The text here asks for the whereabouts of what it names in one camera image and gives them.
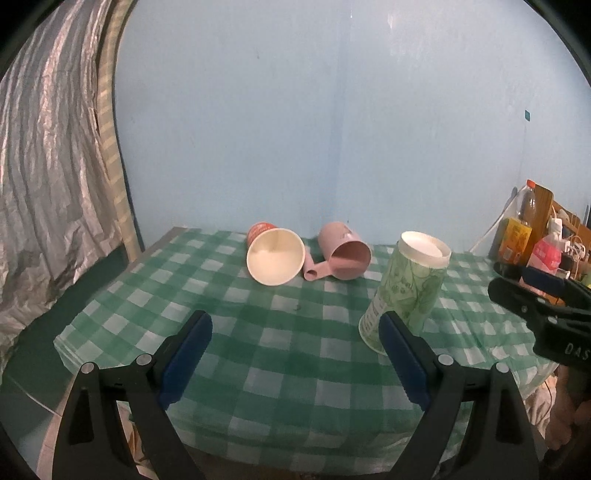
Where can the small white bottle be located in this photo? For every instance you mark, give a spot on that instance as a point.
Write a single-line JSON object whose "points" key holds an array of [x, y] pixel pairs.
{"points": [[556, 228]]}

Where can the red and white paper cup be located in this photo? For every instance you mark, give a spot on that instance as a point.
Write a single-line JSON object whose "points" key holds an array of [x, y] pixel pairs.
{"points": [[272, 258]]}

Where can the wooden board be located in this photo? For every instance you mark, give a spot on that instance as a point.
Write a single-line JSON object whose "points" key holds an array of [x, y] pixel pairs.
{"points": [[544, 207]]}

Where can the person's right hand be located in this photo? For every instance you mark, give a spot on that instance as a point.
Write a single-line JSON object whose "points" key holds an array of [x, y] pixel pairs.
{"points": [[563, 424]]}

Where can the pink plastic mug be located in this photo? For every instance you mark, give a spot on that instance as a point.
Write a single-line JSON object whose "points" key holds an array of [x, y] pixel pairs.
{"points": [[341, 240]]}

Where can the wooden rack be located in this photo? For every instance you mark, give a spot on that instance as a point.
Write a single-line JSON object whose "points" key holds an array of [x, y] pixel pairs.
{"points": [[575, 219]]}

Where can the silver foil curtain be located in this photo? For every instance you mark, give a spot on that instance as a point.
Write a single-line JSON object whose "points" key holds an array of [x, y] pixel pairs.
{"points": [[46, 161]]}

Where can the green checkered tablecloth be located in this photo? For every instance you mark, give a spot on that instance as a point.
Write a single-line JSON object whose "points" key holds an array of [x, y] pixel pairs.
{"points": [[300, 346]]}

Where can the white cloth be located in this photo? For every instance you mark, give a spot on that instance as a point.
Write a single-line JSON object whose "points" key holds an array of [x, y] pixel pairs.
{"points": [[538, 397]]}

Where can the yellow box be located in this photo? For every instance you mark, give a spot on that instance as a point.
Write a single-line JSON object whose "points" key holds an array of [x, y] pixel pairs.
{"points": [[515, 240]]}

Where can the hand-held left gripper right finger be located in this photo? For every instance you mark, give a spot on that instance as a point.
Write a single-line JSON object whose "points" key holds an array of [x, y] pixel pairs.
{"points": [[401, 360]]}

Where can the pink label bottle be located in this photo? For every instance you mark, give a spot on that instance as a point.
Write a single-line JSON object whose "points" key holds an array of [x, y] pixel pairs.
{"points": [[545, 254]]}

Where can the striped fabric band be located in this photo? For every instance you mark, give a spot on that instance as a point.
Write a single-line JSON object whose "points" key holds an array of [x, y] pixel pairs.
{"points": [[107, 115]]}

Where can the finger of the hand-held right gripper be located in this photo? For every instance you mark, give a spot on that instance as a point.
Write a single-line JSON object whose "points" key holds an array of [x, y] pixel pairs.
{"points": [[512, 295], [545, 279]]}

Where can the green printed paper cup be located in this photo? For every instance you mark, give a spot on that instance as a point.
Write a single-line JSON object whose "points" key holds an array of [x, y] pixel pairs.
{"points": [[411, 286]]}

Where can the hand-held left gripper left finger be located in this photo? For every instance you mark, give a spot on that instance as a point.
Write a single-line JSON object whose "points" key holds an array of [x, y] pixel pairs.
{"points": [[184, 360]]}

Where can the clear bottle with orange cap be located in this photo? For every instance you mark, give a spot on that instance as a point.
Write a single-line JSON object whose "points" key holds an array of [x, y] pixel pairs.
{"points": [[526, 205]]}

